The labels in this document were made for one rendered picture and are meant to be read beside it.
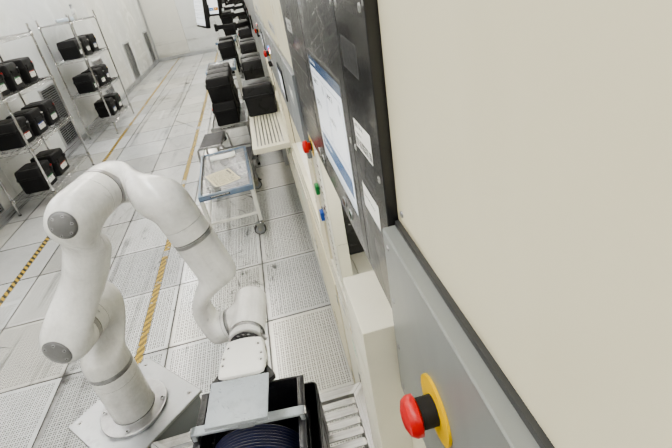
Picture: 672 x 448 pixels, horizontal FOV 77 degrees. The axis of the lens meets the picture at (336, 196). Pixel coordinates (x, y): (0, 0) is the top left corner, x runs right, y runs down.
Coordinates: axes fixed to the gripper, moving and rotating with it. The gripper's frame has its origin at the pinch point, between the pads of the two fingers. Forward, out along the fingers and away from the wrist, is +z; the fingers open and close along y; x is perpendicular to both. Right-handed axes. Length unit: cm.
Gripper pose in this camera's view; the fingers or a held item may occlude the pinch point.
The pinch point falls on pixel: (240, 403)
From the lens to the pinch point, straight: 95.5
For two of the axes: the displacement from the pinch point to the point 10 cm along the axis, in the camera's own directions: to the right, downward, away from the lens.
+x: -1.4, -8.7, -4.8
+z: 1.2, 4.7, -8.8
